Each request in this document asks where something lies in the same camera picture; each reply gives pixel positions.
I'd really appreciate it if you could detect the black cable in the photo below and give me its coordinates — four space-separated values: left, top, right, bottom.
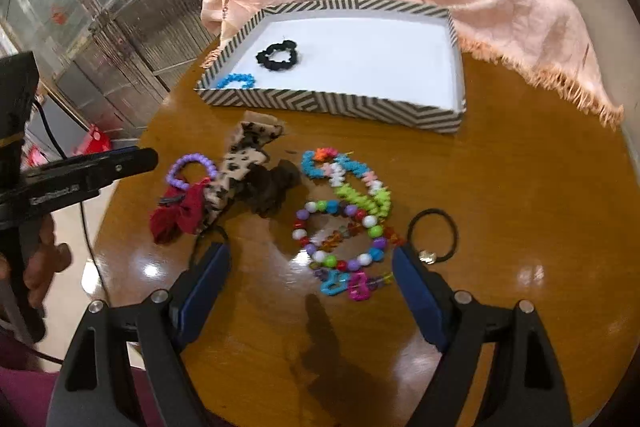
30 99 111 308

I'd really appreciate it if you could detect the black scrunchie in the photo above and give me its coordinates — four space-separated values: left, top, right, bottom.
256 39 301 70

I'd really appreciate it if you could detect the striped cardboard tray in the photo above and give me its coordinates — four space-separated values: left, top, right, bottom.
195 0 468 135

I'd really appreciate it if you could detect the red bag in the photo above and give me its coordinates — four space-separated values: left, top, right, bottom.
75 124 112 158

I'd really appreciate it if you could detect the purple beaded bracelet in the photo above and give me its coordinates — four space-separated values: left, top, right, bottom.
165 153 218 192

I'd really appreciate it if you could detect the person's left hand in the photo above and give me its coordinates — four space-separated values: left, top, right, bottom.
22 216 74 309

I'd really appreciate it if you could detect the maroon clothing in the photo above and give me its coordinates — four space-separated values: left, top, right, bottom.
0 332 151 427

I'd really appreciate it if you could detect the translucent bracelet with hearts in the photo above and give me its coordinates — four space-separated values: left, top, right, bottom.
310 219 406 303

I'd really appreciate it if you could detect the flower bead necklace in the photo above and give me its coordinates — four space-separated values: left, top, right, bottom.
301 148 393 220

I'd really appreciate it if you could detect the brown scrunchie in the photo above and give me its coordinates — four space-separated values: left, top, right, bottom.
240 159 303 218

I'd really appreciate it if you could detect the red hair bow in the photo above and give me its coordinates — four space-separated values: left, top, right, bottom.
150 179 213 245

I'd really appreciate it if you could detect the multicolour round bead bracelet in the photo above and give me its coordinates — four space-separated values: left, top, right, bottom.
292 200 387 272

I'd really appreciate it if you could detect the blue beaded bracelet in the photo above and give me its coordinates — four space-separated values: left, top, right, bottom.
216 73 257 90

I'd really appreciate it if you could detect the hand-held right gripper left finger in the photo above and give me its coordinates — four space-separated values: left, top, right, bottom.
47 243 232 427

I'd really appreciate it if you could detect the metal glass-block door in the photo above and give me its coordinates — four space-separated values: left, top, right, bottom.
0 0 516 148

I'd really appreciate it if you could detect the leopard print hair bow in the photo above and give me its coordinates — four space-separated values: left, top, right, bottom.
200 121 286 225

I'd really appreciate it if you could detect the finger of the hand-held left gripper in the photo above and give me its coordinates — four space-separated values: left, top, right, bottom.
95 147 159 188

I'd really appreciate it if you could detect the black hair tie with charm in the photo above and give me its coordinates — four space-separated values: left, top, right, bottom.
406 207 460 267

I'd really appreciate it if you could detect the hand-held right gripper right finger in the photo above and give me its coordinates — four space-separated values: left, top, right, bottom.
391 244 573 427

